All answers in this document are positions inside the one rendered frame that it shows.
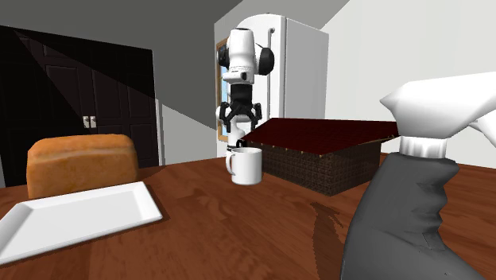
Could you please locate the brown framed window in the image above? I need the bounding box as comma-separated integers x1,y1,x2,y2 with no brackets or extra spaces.
215,37,232,142

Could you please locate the black double door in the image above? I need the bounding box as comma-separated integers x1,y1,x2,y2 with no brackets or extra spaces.
0,24,161,189

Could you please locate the dark patterned robot stand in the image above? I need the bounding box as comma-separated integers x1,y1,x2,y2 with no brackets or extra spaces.
240,117,401,197

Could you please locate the white refrigerator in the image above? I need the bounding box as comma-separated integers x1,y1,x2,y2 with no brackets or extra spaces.
214,14,331,122

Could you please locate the white mug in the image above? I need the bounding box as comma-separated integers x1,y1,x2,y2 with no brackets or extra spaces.
225,146,264,186

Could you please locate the white rectangular plate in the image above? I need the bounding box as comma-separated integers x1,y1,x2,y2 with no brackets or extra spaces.
0,180,164,267

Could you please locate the grey spray bottle white head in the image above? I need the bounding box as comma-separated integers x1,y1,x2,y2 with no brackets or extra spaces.
340,71,496,280

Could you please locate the brown bread loaf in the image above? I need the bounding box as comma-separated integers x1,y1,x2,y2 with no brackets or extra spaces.
25,133,140,200

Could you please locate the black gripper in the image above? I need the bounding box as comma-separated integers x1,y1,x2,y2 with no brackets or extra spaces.
219,84,263,133

